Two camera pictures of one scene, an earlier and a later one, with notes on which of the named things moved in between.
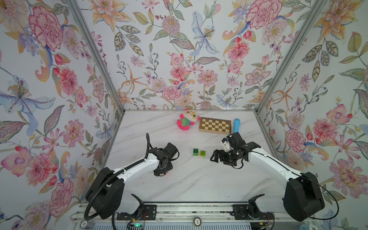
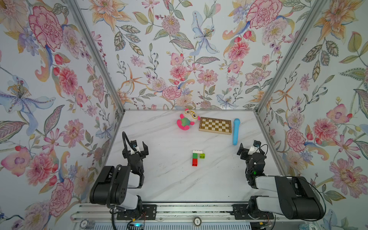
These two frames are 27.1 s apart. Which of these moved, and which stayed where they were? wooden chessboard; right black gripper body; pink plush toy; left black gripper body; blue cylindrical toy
Moved: left black gripper body; right black gripper body
Stayed: pink plush toy; wooden chessboard; blue cylindrical toy
